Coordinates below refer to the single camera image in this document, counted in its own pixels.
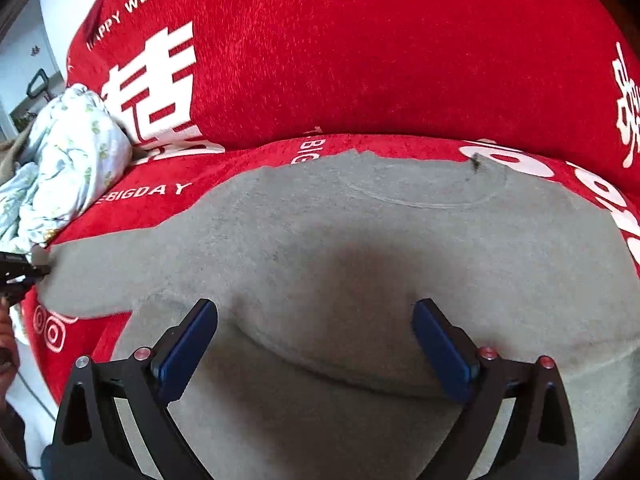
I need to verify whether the red wedding bed cover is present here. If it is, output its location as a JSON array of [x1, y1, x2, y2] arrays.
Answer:
[[23, 134, 639, 401]]

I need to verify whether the red wedding pillow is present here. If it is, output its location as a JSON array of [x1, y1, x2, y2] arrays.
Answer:
[[67, 0, 639, 193]]

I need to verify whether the person's left hand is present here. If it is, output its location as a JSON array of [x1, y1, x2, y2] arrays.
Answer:
[[0, 297, 20, 412]]

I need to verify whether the white floral quilt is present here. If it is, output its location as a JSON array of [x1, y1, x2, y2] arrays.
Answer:
[[1, 84, 132, 254]]

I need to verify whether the grey knit sweater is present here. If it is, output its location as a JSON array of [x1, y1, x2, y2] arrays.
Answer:
[[38, 151, 639, 479]]

